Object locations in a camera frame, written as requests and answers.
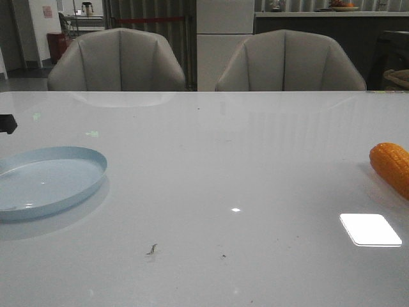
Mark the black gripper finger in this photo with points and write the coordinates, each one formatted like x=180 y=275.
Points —
x=7 y=123

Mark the dark armchair with cushion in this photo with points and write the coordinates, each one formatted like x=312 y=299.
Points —
x=389 y=69

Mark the red trash bin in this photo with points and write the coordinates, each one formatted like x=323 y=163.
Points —
x=57 y=46

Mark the red barrier belt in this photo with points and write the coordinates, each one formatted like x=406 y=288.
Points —
x=149 y=20

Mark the distant metal work table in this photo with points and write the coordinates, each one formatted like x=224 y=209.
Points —
x=76 y=25

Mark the white tall cabinet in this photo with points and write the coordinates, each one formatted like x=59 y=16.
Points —
x=221 y=25

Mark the grey upholstered chair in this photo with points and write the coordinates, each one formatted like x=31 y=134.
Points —
x=118 y=59
x=287 y=60

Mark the grey upholstered chair right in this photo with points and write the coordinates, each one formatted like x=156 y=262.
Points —
x=287 y=60

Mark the light blue round plate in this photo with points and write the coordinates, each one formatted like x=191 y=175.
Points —
x=46 y=181

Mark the grey upholstered chair left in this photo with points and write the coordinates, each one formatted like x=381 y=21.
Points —
x=118 y=59

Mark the grey pleated curtain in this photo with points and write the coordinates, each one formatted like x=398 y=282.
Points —
x=180 y=35

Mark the small distant robot device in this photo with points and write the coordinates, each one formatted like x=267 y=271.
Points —
x=87 y=8

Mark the fruit bowl on counter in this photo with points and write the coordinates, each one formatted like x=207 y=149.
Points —
x=342 y=6

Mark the pink wall notice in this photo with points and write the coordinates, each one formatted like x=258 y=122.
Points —
x=47 y=12

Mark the orange toy corn cob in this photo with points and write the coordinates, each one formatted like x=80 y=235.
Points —
x=390 y=161

